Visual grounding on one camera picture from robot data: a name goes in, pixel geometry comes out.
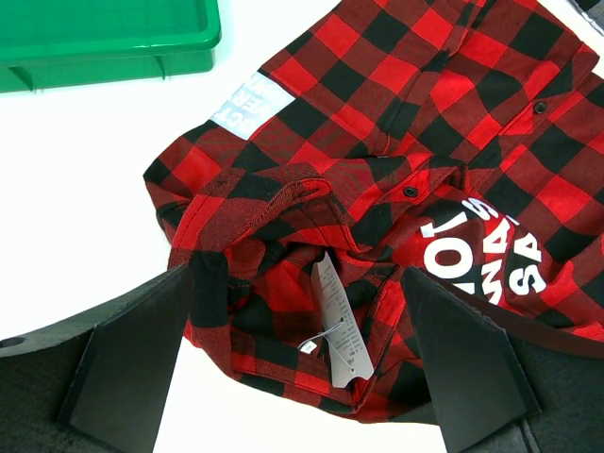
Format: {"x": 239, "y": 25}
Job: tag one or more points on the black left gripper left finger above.
{"x": 98, "y": 380}

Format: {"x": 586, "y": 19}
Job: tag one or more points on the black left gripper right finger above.
{"x": 500, "y": 382}

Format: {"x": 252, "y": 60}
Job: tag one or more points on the red black plaid shirt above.
{"x": 461, "y": 137}

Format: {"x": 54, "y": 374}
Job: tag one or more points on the black white plaid shirt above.
{"x": 591, "y": 10}

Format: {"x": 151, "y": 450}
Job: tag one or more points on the green plastic tray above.
{"x": 63, "y": 43}

